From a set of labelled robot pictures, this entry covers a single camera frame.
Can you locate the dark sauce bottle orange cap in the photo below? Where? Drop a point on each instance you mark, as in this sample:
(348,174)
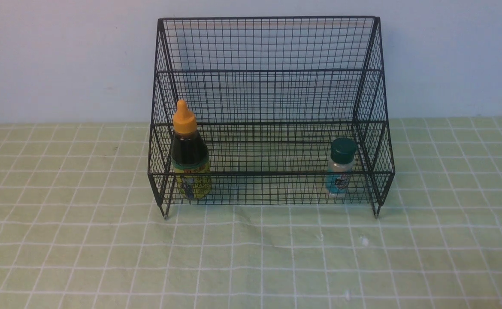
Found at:
(189,155)

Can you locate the small shaker bottle green cap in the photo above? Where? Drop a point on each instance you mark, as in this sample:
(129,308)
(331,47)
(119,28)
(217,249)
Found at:
(341,161)

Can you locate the green checkered tablecloth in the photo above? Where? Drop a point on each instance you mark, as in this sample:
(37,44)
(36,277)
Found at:
(79,229)

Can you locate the black wire mesh rack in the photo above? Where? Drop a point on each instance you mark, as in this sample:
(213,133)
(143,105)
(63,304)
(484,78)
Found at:
(270,94)

